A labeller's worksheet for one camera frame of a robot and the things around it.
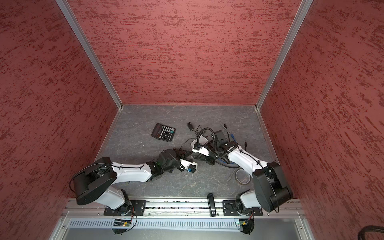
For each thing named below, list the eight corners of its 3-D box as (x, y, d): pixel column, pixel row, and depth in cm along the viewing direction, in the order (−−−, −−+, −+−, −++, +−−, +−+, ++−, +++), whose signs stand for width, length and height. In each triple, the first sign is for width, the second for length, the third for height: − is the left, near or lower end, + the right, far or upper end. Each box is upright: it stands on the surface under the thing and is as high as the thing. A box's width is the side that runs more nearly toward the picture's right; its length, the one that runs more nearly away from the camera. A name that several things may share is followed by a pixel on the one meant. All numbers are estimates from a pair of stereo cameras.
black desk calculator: (150, 135, 105) (149, 133, 102) (157, 125, 111) (157, 122, 108) (170, 142, 101) (170, 140, 99) (176, 131, 107) (176, 128, 105)
